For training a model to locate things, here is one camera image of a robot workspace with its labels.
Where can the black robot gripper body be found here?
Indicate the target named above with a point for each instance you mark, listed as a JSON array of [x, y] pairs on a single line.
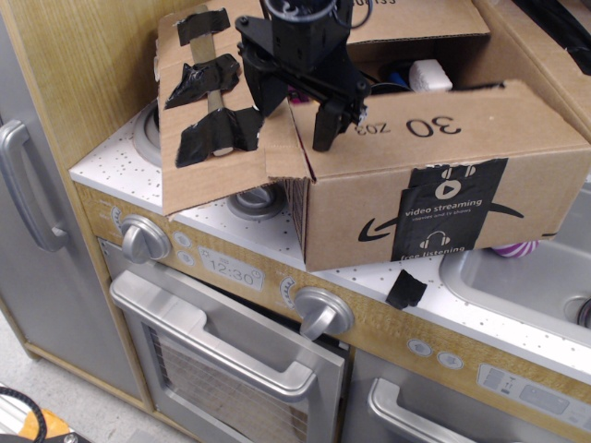
[[309, 46]]

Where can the black wide gripper finger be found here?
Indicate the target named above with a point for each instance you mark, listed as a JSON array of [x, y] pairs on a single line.
[[266, 88]]

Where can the black narrow gripper finger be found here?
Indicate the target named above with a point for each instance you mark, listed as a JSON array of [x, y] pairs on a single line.
[[332, 119]]

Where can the large cardboard box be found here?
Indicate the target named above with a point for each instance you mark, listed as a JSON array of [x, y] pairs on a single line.
[[487, 163]]

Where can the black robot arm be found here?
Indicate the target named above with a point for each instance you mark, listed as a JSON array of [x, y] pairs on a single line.
[[303, 45]]

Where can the middle black tape strip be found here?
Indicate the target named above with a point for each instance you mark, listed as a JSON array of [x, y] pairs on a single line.
[[221, 73]]

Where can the black tape strip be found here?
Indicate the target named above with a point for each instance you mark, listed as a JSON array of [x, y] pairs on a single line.
[[200, 24], [221, 73], [218, 130]]

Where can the bottom black tape strip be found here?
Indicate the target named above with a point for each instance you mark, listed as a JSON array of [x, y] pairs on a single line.
[[218, 130]]

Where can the blue marker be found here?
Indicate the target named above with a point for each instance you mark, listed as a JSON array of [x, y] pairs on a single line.
[[400, 78]]

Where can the wooden stick taped on flap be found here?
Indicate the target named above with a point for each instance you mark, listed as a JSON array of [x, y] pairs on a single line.
[[202, 50]]

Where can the top black tape strip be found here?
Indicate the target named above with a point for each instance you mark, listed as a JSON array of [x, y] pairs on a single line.
[[200, 24]]

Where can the white red toy block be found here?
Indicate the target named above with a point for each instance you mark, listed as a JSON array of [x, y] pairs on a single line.
[[428, 75]]

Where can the silver stove burner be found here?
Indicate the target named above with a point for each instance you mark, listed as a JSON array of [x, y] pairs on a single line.
[[146, 135], [258, 204]]

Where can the rear silver stove burner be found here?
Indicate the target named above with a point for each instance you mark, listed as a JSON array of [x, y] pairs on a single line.
[[146, 135]]

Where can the oven clock display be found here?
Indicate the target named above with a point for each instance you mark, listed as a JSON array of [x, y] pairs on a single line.
[[232, 269]]

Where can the black tape piece on counter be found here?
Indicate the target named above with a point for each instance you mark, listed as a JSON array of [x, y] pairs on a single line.
[[406, 291]]

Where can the left silver oven knob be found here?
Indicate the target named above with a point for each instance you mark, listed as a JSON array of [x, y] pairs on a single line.
[[143, 240]]

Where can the silver oven knob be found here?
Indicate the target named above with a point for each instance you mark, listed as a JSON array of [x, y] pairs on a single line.
[[143, 240], [322, 312]]

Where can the right silver oven knob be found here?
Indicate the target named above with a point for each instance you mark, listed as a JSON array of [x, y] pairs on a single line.
[[322, 312]]

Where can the purple white striped toy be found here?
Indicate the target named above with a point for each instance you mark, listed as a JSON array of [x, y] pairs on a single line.
[[516, 250]]

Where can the black tape top right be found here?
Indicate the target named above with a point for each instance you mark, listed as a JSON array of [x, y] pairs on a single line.
[[562, 27]]

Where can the toy oven door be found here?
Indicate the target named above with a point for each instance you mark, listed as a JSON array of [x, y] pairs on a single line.
[[225, 372]]

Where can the silver toy sink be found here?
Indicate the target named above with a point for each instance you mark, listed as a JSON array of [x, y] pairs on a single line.
[[548, 289]]

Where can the toy dishwasher door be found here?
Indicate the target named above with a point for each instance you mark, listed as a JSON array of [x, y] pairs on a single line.
[[387, 403]]

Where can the grey toy fridge door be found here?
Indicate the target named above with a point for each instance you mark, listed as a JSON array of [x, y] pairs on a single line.
[[50, 290]]

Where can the orange object on floor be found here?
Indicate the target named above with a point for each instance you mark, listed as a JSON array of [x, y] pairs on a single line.
[[55, 426]]

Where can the wooden toy kitchen frame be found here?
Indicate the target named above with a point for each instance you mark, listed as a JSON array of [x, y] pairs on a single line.
[[87, 65]]

